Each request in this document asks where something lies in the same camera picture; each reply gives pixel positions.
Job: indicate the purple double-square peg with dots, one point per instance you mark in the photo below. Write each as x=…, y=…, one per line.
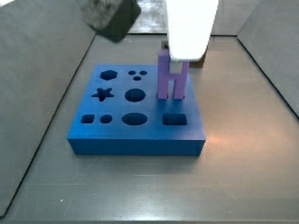
x=166, y=76

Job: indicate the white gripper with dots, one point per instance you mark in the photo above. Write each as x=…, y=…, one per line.
x=190, y=21

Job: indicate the blue shape-sorting block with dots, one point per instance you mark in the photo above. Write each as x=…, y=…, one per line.
x=122, y=120

